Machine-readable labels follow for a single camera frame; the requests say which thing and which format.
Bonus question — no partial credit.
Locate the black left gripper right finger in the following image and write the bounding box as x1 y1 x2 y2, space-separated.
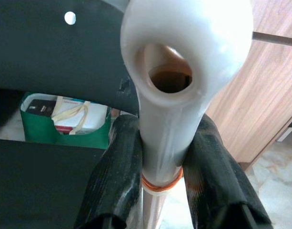
182 114 274 229

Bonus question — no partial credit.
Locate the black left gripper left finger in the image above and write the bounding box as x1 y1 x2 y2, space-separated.
74 114 143 229

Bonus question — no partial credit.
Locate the broom with plastic-wrapped handle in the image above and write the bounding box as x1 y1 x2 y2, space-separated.
119 0 253 229

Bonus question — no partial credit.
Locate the orange rubber band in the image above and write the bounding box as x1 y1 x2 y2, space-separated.
141 170 184 193

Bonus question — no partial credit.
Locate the white box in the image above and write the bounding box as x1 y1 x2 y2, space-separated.
51 96 108 136

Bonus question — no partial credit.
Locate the green paper bag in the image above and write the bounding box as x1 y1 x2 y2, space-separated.
20 92 112 150

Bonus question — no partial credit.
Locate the wooden cabinet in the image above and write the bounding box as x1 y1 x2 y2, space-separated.
205 0 292 172

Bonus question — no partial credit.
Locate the black box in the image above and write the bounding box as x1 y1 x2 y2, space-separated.
25 99 58 120

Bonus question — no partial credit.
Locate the black chair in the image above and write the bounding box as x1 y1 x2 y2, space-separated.
0 0 141 229

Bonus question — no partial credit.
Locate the white round cap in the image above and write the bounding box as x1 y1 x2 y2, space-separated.
64 11 77 26

